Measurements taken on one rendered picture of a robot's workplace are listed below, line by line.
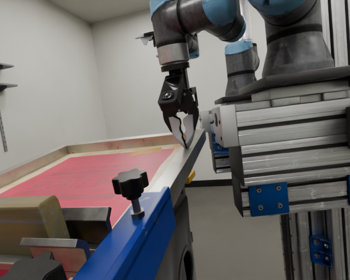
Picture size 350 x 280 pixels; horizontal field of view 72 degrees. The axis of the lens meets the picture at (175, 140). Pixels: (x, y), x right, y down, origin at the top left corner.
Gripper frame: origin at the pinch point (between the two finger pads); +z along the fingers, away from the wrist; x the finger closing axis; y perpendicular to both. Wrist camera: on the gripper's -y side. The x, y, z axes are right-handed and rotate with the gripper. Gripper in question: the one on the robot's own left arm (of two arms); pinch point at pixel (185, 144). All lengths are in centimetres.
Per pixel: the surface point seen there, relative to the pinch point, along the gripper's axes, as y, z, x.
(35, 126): 177, 10, 227
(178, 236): -4.3, 24.4, 4.9
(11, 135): 144, 12, 227
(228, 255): 117, 132, 8
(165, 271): -16.2, 24.5, 5.1
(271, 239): 143, 136, -28
